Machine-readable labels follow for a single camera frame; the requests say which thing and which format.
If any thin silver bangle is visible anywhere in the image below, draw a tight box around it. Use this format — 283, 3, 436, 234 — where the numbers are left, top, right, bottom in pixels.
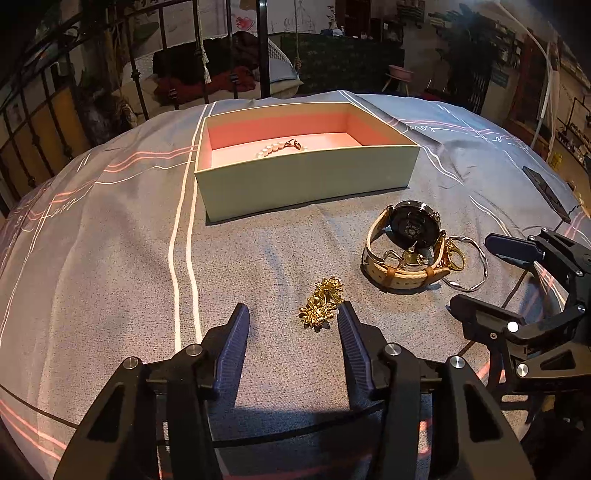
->
443, 236, 488, 293

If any gold flower brooch cluster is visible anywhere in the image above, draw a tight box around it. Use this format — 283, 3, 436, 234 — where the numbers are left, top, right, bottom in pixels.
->
298, 276, 345, 331

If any wristwatch with tan leather strap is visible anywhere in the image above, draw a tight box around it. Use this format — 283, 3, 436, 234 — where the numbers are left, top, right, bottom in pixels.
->
361, 200, 451, 293

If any black smartphone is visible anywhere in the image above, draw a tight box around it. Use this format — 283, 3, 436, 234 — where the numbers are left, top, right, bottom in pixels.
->
522, 166, 571, 224

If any grey striped bed cover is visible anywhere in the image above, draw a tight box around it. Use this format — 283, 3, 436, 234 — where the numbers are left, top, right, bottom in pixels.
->
1, 91, 590, 479

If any open pink-lined cardboard box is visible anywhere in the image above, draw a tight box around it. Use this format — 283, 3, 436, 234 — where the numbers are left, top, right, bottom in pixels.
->
195, 102, 420, 223

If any pink stool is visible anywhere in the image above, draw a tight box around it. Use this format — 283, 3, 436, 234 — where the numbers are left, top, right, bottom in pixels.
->
382, 65, 414, 97

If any dark green patterned sofa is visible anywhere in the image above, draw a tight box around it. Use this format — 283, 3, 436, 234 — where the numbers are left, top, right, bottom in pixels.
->
270, 33, 405, 95

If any red cloth on chair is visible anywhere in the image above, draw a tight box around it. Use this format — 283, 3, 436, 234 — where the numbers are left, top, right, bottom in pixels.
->
153, 66, 256, 105

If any white wicker hanging chair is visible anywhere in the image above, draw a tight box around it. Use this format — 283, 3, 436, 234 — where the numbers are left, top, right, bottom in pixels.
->
112, 40, 304, 119

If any pearl bead bracelet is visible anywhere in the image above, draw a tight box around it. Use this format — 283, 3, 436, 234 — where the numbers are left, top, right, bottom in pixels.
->
256, 138, 307, 159

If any white tassel cord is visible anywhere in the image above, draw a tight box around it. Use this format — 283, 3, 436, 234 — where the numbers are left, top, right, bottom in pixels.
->
197, 0, 212, 86

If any black iron bed frame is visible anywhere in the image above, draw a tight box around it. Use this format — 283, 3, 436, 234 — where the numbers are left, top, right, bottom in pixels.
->
1, 1, 270, 215

